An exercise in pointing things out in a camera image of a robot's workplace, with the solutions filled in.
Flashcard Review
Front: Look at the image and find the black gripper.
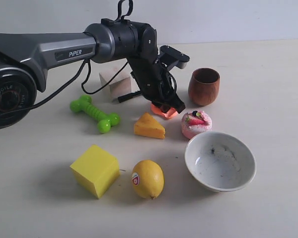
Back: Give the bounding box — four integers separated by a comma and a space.
126, 56, 186, 114

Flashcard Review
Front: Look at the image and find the orange putty blob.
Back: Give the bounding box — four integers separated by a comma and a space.
150, 103, 178, 119

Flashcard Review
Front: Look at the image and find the pink strawberry cake toy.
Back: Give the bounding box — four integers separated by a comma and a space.
181, 111, 213, 139

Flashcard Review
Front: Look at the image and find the brown wooden cup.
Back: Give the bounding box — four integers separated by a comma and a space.
188, 68, 220, 107

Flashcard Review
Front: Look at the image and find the yellow cheese wedge toy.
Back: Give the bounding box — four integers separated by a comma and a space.
134, 112, 165, 139

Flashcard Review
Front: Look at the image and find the black and white marker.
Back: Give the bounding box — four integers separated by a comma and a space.
117, 90, 142, 103

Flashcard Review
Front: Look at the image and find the light wooden cube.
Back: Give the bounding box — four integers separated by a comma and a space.
99, 67, 132, 101

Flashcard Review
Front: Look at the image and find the green toy dog bone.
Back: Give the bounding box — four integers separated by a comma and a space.
70, 95, 121, 133

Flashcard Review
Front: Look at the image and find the white ceramic bowl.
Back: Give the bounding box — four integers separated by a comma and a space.
184, 131, 256, 192

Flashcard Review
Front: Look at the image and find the yellow lemon with sticker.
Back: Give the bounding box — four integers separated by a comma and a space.
131, 160, 164, 199

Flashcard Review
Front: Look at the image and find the yellow foam block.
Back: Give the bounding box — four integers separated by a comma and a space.
70, 145, 120, 199

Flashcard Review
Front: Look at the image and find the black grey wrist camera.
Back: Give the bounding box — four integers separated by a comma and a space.
158, 45, 190, 71

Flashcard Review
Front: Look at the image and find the black cable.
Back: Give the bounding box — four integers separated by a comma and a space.
0, 0, 177, 124

